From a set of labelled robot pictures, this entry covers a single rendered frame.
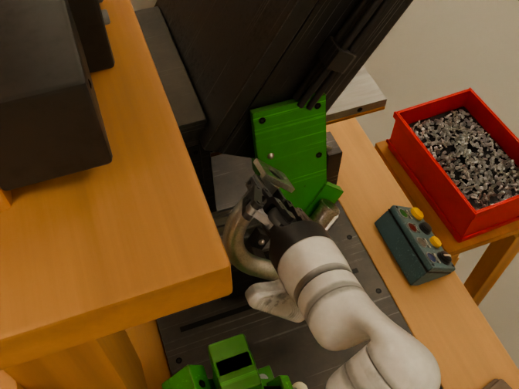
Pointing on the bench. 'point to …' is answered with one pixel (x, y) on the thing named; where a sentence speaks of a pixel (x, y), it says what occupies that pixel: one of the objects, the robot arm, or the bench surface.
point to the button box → (412, 246)
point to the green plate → (293, 145)
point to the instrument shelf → (110, 223)
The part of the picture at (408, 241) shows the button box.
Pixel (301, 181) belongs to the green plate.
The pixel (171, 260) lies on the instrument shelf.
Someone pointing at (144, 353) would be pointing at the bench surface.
